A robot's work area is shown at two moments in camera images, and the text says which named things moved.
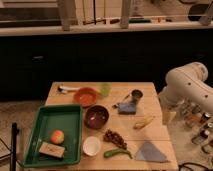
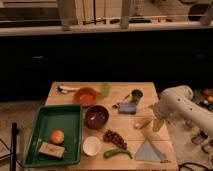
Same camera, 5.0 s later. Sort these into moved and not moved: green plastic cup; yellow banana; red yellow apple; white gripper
Moved: white gripper
Not moved: green plastic cup; yellow banana; red yellow apple
